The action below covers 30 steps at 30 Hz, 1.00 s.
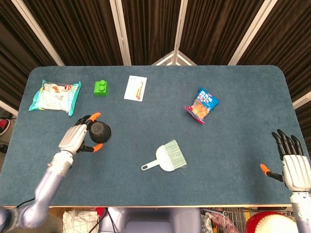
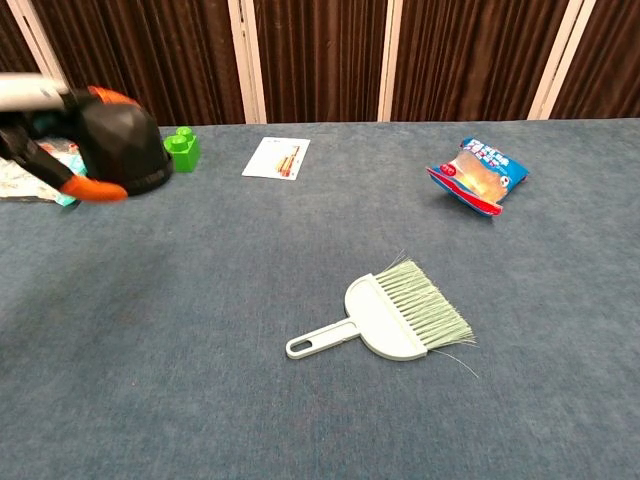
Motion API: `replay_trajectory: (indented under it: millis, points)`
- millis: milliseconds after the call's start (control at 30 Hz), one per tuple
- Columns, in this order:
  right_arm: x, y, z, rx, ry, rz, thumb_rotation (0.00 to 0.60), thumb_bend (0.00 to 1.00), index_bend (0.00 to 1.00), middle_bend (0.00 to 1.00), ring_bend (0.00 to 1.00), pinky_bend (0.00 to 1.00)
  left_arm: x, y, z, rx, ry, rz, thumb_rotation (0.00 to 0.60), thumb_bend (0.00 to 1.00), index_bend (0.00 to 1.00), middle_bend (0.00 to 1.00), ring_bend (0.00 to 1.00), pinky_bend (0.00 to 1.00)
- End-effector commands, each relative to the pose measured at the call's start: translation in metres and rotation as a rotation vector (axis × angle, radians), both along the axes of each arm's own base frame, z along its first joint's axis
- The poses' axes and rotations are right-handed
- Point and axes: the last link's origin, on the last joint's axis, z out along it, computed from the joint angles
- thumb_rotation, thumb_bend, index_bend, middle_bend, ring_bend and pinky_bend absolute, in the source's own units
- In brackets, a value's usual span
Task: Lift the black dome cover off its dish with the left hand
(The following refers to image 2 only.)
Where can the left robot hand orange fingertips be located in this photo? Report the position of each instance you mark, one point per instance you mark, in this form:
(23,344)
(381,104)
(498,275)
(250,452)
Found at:
(30,92)

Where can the black faceted dice cup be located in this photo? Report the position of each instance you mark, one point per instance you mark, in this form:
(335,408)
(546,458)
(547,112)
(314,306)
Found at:
(122,140)

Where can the dark brown bowl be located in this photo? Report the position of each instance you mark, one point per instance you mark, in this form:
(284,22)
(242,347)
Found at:
(152,182)

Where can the mint green hand brush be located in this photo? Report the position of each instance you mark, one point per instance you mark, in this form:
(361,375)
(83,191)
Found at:
(380,320)

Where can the brown curtain panel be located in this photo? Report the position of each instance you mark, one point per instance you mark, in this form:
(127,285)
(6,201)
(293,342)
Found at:
(610,65)
(320,60)
(150,50)
(470,60)
(12,45)

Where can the teal white plastic package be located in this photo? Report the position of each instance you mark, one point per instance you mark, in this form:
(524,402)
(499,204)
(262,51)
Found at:
(17,185)

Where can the green toy building block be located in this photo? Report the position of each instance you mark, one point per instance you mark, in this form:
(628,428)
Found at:
(187,156)

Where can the white printed card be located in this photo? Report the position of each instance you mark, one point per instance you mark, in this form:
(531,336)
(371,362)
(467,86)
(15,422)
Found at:
(272,160)

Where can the blue red snack bag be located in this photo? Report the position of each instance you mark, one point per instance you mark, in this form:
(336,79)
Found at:
(477,177)

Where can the white partition post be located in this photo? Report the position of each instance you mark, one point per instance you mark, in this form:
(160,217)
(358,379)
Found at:
(560,60)
(247,60)
(390,60)
(35,40)

